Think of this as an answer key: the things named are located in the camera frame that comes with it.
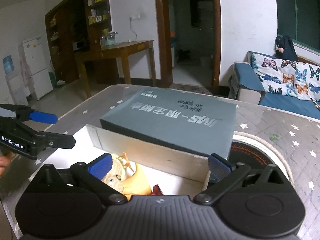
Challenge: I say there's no yellow rubber duck toy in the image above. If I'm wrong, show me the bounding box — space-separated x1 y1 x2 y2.
101 152 152 200

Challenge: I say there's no red snack packet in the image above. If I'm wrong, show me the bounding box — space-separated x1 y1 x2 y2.
150 184 163 196

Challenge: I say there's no person left hand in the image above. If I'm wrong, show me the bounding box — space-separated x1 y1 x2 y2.
0 152 12 176

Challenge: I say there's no water dispenser with bottle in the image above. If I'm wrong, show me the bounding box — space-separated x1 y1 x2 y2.
3 55 28 105

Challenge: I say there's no white refrigerator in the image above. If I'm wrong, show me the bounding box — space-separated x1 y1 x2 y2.
23 36 53 100

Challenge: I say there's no black round induction cooker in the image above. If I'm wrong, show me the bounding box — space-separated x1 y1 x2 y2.
228 141 274 169

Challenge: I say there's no grey star-pattern table mat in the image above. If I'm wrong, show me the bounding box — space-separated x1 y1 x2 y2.
0 83 320 240

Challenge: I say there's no grey-blue box lid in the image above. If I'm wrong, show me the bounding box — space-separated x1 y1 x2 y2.
100 87 236 159

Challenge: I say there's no dark wooden shelf cabinet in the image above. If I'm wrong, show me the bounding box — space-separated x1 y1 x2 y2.
45 0 111 83

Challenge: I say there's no white cardboard box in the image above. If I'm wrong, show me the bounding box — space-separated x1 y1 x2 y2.
36 125 209 197

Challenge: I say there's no glass jar on table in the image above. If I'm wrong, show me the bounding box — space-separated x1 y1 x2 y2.
106 31 117 46

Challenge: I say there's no wooden side table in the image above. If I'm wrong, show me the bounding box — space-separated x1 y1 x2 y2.
75 40 157 99

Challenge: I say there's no blue sofa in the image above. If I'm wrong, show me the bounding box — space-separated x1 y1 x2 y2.
229 51 319 120

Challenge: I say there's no butterfly-print pillow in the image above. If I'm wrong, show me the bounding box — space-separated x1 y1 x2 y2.
251 53 319 101

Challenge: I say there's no dark backpack on sofa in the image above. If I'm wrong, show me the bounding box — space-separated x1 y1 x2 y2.
275 35 298 61

